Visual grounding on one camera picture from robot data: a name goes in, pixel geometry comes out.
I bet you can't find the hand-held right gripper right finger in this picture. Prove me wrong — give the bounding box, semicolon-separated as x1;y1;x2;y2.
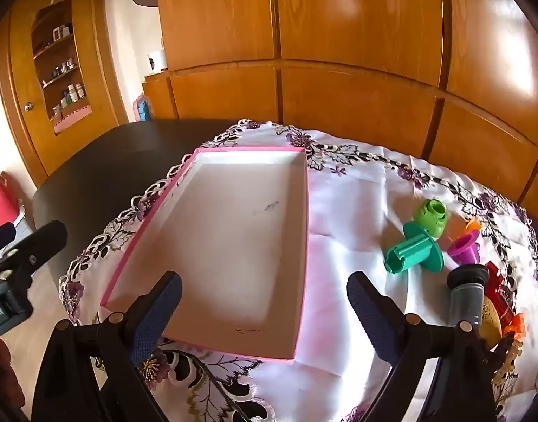
345;271;511;422

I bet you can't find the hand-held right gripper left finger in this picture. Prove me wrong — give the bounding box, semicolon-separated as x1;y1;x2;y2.
32;270;184;422

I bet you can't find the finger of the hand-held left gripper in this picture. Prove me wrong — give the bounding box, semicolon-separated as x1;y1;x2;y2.
0;220;69;292
0;222;17;260

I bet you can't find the teal flanged plastic piece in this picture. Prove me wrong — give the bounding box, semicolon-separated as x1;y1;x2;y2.
384;222;446;274

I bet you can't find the dark grey cylinder piece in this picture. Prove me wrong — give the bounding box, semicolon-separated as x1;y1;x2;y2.
447;264;489;330

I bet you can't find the pink shallow cardboard box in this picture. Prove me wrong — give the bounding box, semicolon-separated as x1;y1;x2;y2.
101;146;309;362

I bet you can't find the magenta plastic funnel piece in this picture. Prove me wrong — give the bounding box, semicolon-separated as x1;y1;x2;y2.
447;234;481;269

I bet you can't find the green plastic nozzle piece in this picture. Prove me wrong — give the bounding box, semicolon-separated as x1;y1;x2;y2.
413;199;449;240

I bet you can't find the yellow plastic piece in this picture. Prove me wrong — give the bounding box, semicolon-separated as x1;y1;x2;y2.
479;296;504;346

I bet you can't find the orange linked cubes piece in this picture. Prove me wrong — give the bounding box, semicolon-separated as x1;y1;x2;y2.
501;313;526;339

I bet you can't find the red cushion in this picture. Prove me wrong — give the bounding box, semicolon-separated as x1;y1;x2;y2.
0;171;26;235

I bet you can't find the white floral embroidered tablecloth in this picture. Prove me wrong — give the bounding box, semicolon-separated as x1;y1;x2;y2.
58;119;538;422

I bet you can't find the red plastic piece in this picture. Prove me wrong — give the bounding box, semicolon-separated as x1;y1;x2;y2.
484;261;516;324

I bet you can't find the wooden glass-door corner cabinet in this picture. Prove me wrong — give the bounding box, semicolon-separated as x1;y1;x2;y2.
0;0;129;185

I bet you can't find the pink and blue item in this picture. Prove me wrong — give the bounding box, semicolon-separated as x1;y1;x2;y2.
132;94;152;122

